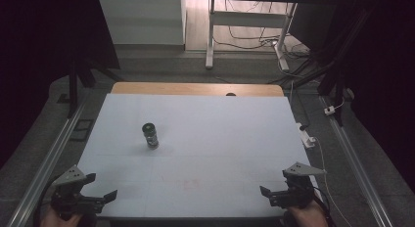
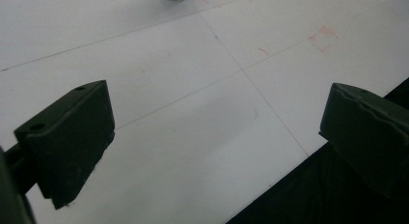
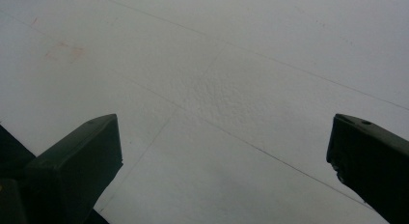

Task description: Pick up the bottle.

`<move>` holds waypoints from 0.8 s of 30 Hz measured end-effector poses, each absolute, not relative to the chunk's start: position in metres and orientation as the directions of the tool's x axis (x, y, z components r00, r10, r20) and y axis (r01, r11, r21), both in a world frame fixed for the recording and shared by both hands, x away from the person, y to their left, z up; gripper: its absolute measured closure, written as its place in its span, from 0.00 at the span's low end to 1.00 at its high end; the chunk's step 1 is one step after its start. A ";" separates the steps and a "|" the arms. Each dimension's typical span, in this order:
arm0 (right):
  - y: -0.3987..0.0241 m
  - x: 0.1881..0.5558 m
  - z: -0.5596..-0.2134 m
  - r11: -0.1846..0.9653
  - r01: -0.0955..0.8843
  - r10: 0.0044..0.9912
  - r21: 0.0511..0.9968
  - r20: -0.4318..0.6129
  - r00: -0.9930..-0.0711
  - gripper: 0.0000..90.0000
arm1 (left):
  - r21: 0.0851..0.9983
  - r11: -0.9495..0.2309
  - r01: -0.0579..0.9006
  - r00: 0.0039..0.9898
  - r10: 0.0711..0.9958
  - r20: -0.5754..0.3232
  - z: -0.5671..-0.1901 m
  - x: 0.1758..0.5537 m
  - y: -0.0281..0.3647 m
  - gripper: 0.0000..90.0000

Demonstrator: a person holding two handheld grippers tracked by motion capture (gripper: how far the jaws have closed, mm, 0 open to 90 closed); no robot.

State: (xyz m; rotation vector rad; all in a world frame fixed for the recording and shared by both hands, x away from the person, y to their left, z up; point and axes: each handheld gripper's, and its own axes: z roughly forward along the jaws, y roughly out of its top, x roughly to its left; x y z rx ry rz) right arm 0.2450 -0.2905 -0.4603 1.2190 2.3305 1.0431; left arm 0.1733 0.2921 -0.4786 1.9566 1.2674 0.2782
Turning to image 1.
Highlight black curtain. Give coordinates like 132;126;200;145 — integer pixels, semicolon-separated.
288;0;415;192
0;0;121;171

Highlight white cable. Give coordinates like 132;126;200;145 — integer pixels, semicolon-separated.
313;137;354;227

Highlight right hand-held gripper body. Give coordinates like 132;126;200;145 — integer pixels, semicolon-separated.
269;161;328;209

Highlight white desk frame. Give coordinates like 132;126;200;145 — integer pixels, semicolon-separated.
205;0;299;72

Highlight aluminium rail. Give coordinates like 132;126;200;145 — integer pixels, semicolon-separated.
6;98;91;227
318;95;394;227

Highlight white board sheet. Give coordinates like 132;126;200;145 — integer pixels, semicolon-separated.
77;92;322;219

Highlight person's left hand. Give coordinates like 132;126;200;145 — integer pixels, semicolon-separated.
39;204;86;227

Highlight black floor plate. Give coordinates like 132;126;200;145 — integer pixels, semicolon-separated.
69;118;95;143

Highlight dark cylindrical can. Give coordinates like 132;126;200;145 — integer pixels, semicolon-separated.
141;122;161;150

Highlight white cabinet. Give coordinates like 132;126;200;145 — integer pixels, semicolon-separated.
97;0;188;47

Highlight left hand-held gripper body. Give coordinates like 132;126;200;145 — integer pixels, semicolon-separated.
50;164;106;221

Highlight black metal stand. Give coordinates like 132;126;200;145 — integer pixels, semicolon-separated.
66;55;99;119
316;54;348;127

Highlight person's right hand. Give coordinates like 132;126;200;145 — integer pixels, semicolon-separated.
284;199;330;227

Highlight black floor cables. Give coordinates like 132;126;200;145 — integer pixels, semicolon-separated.
213;0;322;86

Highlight wooden table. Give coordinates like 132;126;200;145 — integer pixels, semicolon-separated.
111;81;286;98

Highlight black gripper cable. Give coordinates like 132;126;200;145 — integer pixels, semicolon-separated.
311;186;337;227

